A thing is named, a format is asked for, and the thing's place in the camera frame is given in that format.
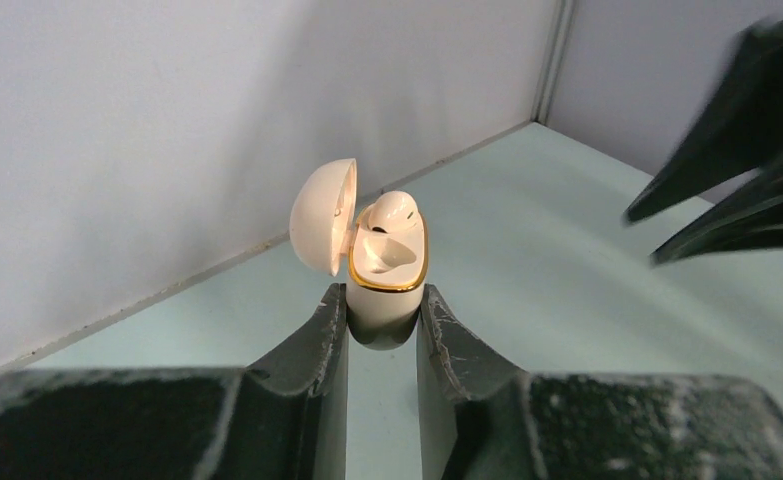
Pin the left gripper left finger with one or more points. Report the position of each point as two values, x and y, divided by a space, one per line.
282 417

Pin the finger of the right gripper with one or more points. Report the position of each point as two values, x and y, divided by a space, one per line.
739 129
751 218

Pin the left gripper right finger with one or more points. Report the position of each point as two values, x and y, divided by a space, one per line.
483 417

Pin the beige earbud charging case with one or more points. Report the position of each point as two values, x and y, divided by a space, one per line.
386 272

